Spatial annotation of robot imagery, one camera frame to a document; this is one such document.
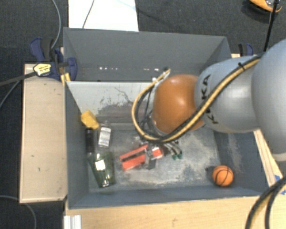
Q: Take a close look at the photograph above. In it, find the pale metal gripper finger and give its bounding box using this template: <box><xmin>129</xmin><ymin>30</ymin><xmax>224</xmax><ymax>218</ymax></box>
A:
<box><xmin>145</xmin><ymin>153</ymin><xmax>158</xmax><ymax>170</ymax></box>

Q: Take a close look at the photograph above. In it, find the red-orange flat box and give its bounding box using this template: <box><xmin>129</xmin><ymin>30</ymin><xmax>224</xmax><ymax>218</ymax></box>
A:
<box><xmin>119</xmin><ymin>144</ymin><xmax>164</xmax><ymax>172</ymax></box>

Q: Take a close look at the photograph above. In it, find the green glass bottle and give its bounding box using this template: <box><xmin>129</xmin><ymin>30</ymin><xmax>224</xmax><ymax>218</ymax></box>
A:
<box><xmin>86</xmin><ymin>149</ymin><xmax>117</xmax><ymax>188</ymax></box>

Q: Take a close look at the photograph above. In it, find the dark brown bottle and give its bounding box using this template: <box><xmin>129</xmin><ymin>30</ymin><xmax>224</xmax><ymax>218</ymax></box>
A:
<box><xmin>85</xmin><ymin>127</ymin><xmax>95</xmax><ymax>154</ymax></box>

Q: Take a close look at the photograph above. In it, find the yellow sponge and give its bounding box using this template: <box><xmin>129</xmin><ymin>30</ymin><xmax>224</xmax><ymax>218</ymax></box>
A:
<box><xmin>80</xmin><ymin>110</ymin><xmax>101</xmax><ymax>130</ymax></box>

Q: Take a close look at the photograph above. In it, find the orange basketball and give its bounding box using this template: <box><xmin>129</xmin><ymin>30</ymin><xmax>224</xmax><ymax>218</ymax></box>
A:
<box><xmin>212</xmin><ymin>165</ymin><xmax>235</xmax><ymax>187</ymax></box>

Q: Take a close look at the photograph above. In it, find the grey metal bin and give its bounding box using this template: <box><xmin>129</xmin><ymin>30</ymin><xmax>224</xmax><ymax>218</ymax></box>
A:
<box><xmin>62</xmin><ymin>27</ymin><xmax>270</xmax><ymax>210</ymax></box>

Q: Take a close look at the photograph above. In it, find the pale wood board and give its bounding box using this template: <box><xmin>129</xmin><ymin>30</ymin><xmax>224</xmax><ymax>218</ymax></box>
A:
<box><xmin>19</xmin><ymin>62</ymin><xmax>69</xmax><ymax>204</ymax></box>

